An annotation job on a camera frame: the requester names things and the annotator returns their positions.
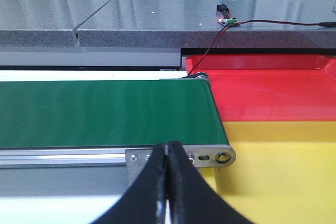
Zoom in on grey stone counter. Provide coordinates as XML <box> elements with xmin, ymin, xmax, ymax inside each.
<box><xmin>1</xmin><ymin>0</ymin><xmax>335</xmax><ymax>69</ymax></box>

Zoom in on red plastic tray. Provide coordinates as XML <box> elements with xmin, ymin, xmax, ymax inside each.
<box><xmin>186</xmin><ymin>54</ymin><xmax>335</xmax><ymax>121</ymax></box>

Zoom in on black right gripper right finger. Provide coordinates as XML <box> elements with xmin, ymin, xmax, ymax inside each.
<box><xmin>167</xmin><ymin>141</ymin><xmax>252</xmax><ymax>223</ymax></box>

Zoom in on green conveyor belt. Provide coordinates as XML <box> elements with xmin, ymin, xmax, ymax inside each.
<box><xmin>1</xmin><ymin>73</ymin><xmax>236</xmax><ymax>169</ymax></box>

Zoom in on small sensor circuit board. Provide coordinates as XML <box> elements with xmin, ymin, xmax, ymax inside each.
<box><xmin>216</xmin><ymin>4</ymin><xmax>239</xmax><ymax>27</ymax></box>

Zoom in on yellow plastic tray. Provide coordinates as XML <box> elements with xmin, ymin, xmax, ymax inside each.
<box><xmin>201</xmin><ymin>121</ymin><xmax>335</xmax><ymax>223</ymax></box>

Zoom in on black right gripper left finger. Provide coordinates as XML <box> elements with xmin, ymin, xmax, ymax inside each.
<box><xmin>93</xmin><ymin>144</ymin><xmax>167</xmax><ymax>223</ymax></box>

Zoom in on red black sensor wire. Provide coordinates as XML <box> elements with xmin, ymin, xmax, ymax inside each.
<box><xmin>188</xmin><ymin>19</ymin><xmax>336</xmax><ymax>76</ymax></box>

